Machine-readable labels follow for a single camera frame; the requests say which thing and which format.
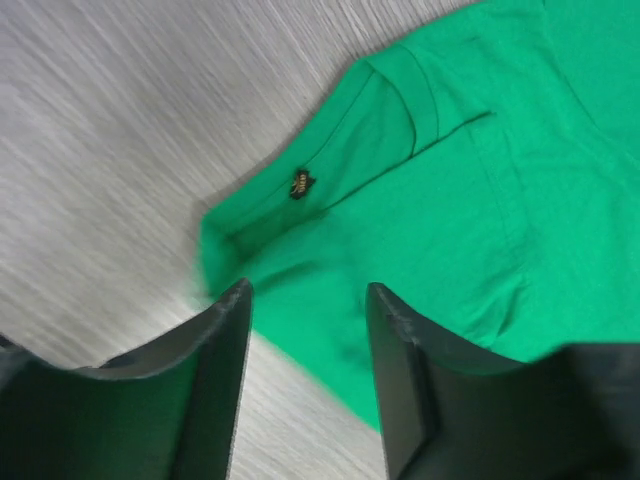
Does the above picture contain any green t shirt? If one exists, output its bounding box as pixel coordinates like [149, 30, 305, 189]
[199, 1, 639, 427]

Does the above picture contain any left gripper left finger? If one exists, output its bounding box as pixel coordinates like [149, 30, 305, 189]
[1, 280, 252, 479]

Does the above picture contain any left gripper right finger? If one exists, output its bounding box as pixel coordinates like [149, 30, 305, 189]
[366, 283, 639, 479]

